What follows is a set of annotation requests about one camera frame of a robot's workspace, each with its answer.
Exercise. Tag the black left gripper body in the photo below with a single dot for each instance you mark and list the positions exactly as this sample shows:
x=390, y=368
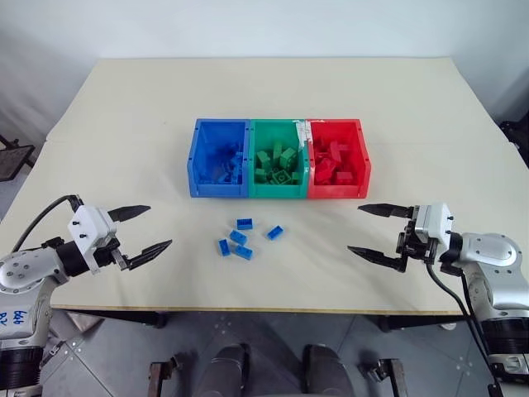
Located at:
x=108, y=252

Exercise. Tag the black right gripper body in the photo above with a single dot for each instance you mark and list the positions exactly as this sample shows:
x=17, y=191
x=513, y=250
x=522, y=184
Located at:
x=413, y=248

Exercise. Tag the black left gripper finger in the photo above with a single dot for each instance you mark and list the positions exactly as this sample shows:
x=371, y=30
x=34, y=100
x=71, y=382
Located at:
x=149, y=253
x=130, y=212

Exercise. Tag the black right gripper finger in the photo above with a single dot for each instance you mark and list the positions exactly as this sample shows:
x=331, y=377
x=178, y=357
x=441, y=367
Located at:
x=380, y=258
x=388, y=210

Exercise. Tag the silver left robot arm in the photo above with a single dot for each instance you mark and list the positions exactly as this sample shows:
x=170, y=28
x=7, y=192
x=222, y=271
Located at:
x=25, y=271

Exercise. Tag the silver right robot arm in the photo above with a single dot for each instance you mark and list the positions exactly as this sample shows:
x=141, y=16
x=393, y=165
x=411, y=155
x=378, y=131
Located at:
x=494, y=256

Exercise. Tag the red plastic bin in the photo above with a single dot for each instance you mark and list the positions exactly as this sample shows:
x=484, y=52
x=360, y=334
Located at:
x=336, y=191

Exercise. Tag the blue toy brick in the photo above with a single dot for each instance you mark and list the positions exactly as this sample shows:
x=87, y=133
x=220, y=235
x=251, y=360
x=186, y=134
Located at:
x=236, y=162
x=244, y=252
x=275, y=232
x=245, y=223
x=238, y=236
x=224, y=247
x=225, y=178

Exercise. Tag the red cross-shaped toy brick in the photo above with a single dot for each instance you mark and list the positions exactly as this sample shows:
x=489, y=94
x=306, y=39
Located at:
x=336, y=149

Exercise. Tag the blue plastic bin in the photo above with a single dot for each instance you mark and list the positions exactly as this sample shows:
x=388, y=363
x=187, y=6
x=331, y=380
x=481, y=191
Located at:
x=219, y=191

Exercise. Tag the green plastic bin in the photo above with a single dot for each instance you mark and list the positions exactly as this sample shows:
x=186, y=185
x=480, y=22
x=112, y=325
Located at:
x=279, y=191

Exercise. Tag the green toy brick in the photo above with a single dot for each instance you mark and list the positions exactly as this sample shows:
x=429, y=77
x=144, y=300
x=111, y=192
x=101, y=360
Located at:
x=276, y=149
x=281, y=177
x=263, y=159
x=260, y=175
x=288, y=158

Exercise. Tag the dark rounded shape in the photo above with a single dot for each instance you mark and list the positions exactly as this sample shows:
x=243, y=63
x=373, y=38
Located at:
x=325, y=368
x=229, y=368

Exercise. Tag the black metal stand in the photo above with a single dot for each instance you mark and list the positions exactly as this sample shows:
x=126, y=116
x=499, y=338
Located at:
x=14, y=159

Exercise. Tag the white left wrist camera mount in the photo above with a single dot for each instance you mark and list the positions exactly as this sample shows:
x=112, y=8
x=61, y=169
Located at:
x=89, y=225

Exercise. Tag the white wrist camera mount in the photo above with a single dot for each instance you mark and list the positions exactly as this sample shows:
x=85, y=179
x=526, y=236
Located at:
x=89, y=225
x=438, y=219

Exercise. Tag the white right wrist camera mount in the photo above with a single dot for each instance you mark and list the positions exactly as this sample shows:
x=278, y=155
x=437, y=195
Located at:
x=438, y=219

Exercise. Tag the rusty metal bracket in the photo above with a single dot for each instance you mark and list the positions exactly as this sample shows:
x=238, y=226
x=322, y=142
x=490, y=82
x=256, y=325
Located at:
x=390, y=374
x=165, y=372

